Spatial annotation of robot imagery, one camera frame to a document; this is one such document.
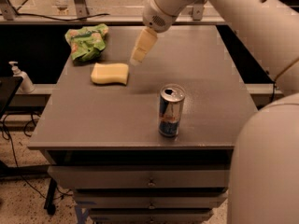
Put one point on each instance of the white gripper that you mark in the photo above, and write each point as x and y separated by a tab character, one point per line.
154	17

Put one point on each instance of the yellow sponge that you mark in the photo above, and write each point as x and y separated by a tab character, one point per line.
110	73

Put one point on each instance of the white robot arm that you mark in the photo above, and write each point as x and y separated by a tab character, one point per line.
264	176

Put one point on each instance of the green rice chip bag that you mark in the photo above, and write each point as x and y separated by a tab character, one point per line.
86	43

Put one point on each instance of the blue silver energy drink can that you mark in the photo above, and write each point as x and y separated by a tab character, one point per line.
172	98

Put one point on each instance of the grey drawer cabinet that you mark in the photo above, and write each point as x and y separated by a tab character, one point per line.
84	124

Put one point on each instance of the white pump dispenser bottle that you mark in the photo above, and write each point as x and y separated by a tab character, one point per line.
27	85

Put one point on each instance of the black side table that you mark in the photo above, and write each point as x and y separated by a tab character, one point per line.
8	88

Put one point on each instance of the top grey drawer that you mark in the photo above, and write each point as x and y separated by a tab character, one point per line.
139	177

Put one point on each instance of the grey drawer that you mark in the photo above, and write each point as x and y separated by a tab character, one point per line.
139	177
151	199
149	216

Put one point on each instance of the middle grey drawer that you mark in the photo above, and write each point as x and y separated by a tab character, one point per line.
151	199

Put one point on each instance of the bottom grey drawer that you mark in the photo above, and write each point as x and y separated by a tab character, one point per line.
149	216

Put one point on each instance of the metal rail frame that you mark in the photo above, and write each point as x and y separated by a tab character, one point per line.
78	6

